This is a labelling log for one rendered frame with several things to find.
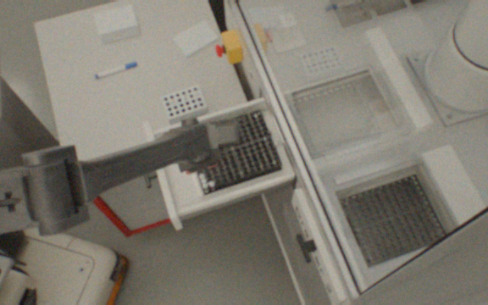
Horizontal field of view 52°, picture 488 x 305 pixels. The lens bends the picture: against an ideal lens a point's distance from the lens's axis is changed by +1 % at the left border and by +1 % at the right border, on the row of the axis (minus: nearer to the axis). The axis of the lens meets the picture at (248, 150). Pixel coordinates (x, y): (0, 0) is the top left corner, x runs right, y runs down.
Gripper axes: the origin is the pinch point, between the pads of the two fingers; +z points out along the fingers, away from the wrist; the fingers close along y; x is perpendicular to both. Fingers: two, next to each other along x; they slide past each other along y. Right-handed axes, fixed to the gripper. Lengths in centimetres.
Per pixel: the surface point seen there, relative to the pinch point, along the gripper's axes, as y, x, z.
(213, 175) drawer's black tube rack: 2.8, -0.3, 7.9
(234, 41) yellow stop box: 21.3, 37.7, 7.0
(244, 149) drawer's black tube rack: 13.2, 5.4, 10.8
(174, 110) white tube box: -1.4, 27.6, 18.3
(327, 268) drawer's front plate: 20.9, -32.9, 4.9
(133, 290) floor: -40, -4, 98
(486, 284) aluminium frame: 23, -47, -60
